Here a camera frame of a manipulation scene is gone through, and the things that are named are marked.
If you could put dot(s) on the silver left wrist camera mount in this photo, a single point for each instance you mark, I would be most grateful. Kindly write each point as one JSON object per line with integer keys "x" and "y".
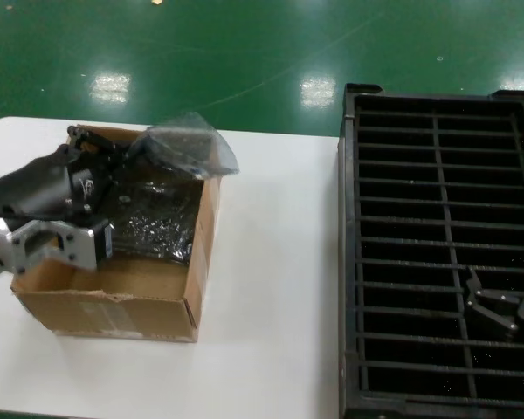
{"x": 74, "y": 244}

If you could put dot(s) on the bagged graphics card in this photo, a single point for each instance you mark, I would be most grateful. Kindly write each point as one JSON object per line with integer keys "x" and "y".
{"x": 157, "y": 218}
{"x": 157, "y": 257}

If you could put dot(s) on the open brown cardboard box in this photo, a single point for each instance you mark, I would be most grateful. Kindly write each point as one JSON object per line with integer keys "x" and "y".
{"x": 113, "y": 314}

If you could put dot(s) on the black slotted divider container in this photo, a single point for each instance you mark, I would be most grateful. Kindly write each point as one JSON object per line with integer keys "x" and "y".
{"x": 347, "y": 262}

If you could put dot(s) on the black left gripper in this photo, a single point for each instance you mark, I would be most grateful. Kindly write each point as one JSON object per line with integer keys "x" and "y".
{"x": 35, "y": 187}

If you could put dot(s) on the translucent grey antistatic bag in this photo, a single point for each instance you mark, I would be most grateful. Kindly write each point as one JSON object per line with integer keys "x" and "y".
{"x": 218, "y": 144}

